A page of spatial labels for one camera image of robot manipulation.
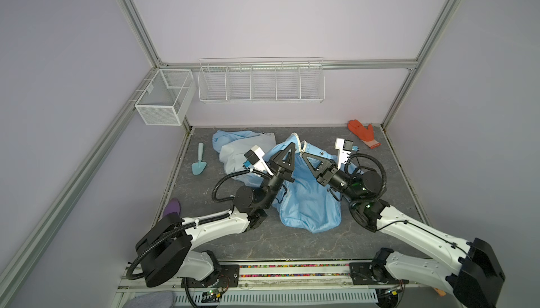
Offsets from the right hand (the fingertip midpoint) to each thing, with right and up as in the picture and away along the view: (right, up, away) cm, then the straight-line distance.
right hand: (303, 158), depth 60 cm
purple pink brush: (-55, -24, +33) cm, 68 cm away
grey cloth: (-45, -46, +7) cm, 65 cm away
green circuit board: (-31, -49, +12) cm, 59 cm away
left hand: (-2, +3, -1) cm, 4 cm away
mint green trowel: (-48, -7, +44) cm, 65 cm away
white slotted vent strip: (-36, -48, +10) cm, 61 cm away
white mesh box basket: (-62, +27, +41) cm, 79 cm away
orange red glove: (+41, +10, +54) cm, 69 cm away
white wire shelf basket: (-15, +35, +39) cm, 55 cm away
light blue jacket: (+5, -21, +28) cm, 36 cm away
